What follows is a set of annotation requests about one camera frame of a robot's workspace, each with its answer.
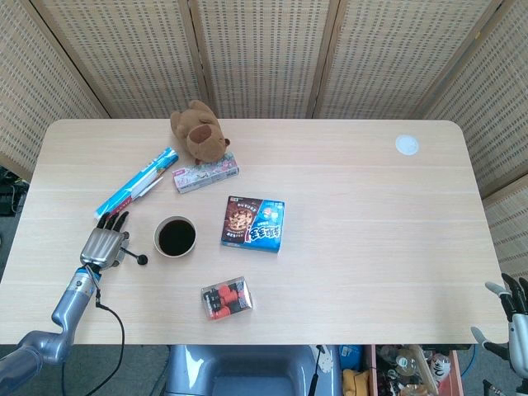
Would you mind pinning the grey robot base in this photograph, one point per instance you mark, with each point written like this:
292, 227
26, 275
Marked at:
247, 371

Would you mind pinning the black floor equipment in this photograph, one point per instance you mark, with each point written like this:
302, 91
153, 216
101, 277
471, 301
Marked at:
8, 194

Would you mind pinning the white round table grommet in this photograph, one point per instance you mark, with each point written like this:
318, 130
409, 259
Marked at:
407, 144

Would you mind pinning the white metal bracket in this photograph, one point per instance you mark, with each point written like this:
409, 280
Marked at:
325, 359

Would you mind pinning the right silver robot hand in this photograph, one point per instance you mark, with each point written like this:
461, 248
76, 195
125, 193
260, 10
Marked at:
520, 342

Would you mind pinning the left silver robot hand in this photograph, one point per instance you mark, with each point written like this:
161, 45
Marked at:
101, 247

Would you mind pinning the long floral print box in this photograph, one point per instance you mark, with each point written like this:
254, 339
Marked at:
204, 175

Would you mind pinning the blue cookie box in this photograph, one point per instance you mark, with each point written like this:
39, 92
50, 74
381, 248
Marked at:
251, 227

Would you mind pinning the yellow bag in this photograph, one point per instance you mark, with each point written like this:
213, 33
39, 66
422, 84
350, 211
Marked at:
354, 381

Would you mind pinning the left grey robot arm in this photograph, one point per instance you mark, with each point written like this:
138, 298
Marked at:
70, 305

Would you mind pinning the blue package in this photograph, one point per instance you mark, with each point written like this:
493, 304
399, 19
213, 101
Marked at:
350, 354

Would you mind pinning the clear box of capsules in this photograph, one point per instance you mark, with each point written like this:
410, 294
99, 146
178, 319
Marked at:
227, 299

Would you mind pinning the woven rattan folding screen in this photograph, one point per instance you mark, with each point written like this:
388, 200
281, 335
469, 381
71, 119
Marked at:
264, 53

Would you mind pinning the brown plush toy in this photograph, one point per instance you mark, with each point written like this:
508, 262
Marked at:
202, 136

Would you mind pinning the red crate of clutter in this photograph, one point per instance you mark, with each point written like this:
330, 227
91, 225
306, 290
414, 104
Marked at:
453, 371

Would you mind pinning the black plastic spoon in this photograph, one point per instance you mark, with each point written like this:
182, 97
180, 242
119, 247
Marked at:
142, 259

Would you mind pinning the white cup of coffee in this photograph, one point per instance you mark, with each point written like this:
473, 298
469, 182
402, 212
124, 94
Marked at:
176, 237

